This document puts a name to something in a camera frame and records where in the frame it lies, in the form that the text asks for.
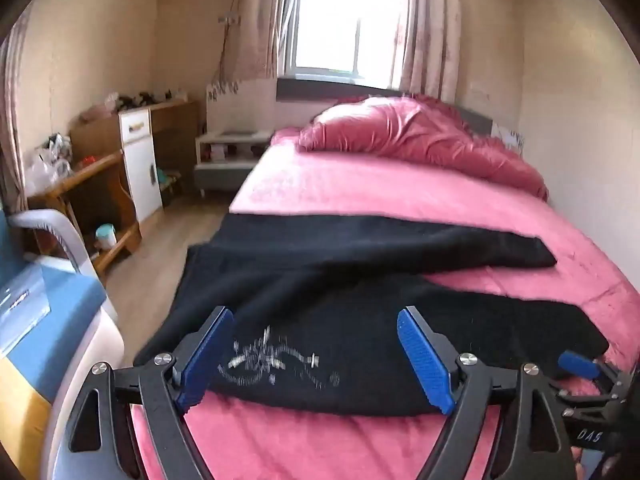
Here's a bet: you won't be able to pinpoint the black pants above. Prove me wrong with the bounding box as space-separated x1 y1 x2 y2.
132 214 610 417

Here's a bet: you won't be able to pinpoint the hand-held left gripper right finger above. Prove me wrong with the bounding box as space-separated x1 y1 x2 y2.
396 305 576 480

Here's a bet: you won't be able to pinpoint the black white patterned cloth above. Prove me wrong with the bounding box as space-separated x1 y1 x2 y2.
492 127 527 153

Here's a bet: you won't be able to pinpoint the floral curtain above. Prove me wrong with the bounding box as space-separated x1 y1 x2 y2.
232 0 301 81
390 0 461 101

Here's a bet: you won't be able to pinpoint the grey headboard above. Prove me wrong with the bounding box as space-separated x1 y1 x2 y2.
276 76 496 136

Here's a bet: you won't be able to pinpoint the clear plastic bags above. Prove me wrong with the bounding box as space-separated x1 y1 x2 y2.
25 132 74 196

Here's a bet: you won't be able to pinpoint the teal lidded jar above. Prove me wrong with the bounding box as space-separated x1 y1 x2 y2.
95 224 118 251

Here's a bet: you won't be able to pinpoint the window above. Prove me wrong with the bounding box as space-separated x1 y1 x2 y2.
285 0 403 81

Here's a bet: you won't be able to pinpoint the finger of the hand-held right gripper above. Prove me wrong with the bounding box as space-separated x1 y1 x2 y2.
557 351 628 395
551 382 626 420

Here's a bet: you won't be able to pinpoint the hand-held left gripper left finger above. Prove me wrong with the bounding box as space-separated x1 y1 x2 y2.
47 305 236 480

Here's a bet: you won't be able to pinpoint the white panel with stickers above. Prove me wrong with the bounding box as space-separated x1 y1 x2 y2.
206 80 242 133

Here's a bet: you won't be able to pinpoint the grey chair with blue cushion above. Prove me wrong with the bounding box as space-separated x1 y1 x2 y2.
0 207 126 480

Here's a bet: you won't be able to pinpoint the white nightstand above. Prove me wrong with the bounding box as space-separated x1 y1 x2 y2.
194 130 273 197

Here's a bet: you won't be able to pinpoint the pink bed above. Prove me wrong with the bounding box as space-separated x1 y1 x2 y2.
127 127 640 480

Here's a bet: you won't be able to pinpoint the wooden side table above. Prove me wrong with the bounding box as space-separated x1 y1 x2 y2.
27 152 143 276

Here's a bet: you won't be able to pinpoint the wooden desk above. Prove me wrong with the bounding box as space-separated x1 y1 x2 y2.
70 100 201 208

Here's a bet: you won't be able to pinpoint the white cabinet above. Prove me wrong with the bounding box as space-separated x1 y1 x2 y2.
118 108 164 223

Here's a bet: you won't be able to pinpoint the clutter of small dark things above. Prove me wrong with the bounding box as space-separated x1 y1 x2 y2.
102 89 188 112

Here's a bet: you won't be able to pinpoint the pink quilt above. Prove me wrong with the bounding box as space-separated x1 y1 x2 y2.
297 95 549 201

